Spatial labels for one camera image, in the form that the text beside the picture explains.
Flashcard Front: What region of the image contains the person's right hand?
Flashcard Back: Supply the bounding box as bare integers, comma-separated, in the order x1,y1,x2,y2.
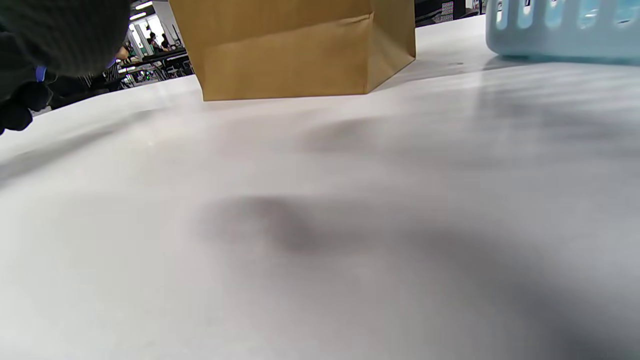
0,0,132,101

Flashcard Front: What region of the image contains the person's left hand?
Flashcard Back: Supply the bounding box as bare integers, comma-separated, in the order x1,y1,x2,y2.
0,80,53,136

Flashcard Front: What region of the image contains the brown paper bag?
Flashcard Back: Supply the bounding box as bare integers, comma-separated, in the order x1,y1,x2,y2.
169,0,417,102

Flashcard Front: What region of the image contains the light blue plastic basket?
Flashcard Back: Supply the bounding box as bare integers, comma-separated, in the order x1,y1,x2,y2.
485,0,640,63

